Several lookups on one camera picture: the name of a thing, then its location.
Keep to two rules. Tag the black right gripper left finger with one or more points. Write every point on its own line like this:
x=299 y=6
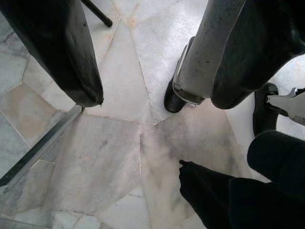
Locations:
x=54 y=47

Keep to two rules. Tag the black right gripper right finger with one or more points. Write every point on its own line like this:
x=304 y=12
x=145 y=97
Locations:
x=238 y=47

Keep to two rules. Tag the grey metal bar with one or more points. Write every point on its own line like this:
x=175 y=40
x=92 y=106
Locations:
x=40 y=146

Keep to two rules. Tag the black tube leg rubber cap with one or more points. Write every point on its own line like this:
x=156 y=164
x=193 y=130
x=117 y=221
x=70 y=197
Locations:
x=102 y=17

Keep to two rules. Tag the black cloth garment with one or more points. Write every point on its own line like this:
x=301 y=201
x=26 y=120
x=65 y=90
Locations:
x=238 y=202

